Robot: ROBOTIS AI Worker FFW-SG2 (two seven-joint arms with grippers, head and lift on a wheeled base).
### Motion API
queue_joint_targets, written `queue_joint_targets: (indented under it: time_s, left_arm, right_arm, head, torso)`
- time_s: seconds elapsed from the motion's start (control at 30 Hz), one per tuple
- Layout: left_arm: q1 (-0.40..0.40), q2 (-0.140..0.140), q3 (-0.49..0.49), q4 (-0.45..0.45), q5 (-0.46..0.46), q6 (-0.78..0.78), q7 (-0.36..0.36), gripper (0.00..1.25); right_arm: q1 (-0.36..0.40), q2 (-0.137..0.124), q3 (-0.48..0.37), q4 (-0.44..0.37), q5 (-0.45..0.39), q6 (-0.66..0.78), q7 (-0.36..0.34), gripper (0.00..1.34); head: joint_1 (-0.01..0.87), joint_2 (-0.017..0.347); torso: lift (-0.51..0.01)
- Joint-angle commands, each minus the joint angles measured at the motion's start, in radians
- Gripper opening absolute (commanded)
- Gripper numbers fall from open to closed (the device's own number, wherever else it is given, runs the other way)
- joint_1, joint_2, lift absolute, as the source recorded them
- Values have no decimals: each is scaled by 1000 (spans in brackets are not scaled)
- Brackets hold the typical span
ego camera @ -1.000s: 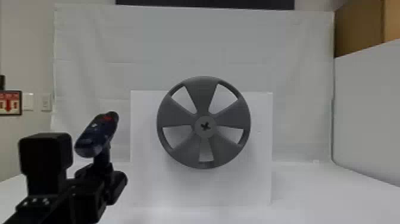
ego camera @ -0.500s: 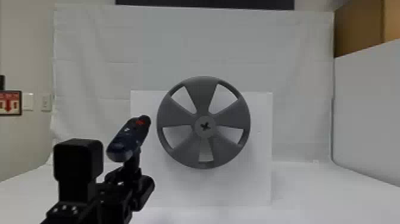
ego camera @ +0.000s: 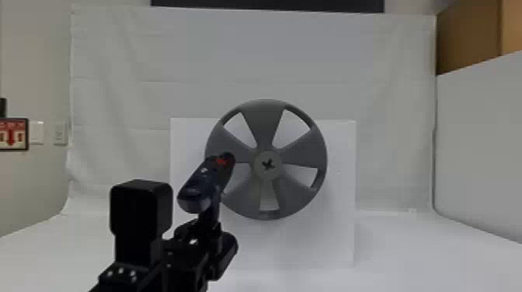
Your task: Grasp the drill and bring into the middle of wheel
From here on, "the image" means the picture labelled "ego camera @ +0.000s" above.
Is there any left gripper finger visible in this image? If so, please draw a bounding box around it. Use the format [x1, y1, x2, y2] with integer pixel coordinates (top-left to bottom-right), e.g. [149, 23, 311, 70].
[173, 220, 207, 246]
[208, 228, 239, 281]

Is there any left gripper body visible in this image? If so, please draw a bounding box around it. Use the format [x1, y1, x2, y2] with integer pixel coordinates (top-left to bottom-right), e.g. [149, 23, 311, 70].
[140, 239, 215, 292]

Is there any drill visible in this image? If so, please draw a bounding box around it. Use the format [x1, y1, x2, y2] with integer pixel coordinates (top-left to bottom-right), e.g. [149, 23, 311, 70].
[176, 151, 237, 231]

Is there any grey wheel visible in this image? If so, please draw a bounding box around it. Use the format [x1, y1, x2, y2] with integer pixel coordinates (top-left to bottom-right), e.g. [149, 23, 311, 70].
[204, 98, 329, 221]

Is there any white panel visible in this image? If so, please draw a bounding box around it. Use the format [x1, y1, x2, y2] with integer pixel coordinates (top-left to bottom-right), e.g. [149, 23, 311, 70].
[433, 50, 522, 245]
[169, 117, 357, 271]

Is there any cardboard box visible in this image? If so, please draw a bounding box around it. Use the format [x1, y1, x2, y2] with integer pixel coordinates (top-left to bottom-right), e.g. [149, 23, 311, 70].
[435, 0, 522, 76]

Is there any red wall sign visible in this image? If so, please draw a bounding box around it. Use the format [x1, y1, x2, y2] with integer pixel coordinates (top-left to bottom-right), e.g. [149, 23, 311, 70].
[0, 117, 30, 151]

